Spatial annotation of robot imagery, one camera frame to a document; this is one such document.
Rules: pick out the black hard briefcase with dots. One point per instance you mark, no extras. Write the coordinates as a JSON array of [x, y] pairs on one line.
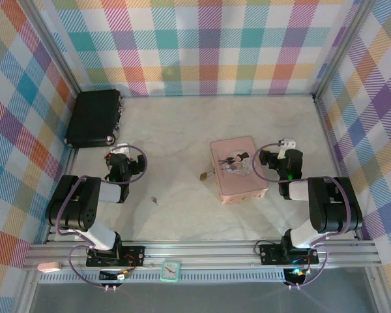
[[92, 117]]

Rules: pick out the small metal key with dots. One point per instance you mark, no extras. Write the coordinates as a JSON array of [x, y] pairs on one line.
[[154, 199]]

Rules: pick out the small connector board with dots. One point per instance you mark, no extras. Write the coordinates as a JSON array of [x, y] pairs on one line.
[[296, 273], [117, 276]]

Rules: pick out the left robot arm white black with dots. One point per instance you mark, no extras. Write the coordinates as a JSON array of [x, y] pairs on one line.
[[84, 202]]

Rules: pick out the small teal clock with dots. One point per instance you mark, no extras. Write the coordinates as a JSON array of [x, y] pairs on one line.
[[170, 270]]

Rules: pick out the aluminium corner post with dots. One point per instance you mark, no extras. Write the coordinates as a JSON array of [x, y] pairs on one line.
[[55, 49], [342, 49]]

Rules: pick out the pale pink flat object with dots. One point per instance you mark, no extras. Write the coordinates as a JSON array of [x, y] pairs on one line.
[[49, 266]]

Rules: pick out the aluminium front rail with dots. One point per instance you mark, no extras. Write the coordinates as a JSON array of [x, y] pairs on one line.
[[215, 254]]

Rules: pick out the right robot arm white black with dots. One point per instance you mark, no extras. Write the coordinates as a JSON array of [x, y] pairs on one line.
[[329, 205]]

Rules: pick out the pink tin box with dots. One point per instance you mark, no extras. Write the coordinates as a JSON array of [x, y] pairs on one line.
[[244, 186]]

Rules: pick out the small brass padlock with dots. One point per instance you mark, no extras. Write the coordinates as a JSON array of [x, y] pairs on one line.
[[203, 176]]

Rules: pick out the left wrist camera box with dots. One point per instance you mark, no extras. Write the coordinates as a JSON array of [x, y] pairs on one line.
[[121, 149]]

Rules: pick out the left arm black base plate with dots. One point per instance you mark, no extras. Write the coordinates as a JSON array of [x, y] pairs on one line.
[[135, 256]]

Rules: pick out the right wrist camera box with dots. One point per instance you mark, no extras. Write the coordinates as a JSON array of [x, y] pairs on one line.
[[287, 143]]

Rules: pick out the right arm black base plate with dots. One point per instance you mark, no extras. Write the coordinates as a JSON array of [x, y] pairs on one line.
[[270, 254]]

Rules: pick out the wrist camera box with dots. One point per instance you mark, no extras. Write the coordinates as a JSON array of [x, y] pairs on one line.
[[121, 149], [287, 143]]

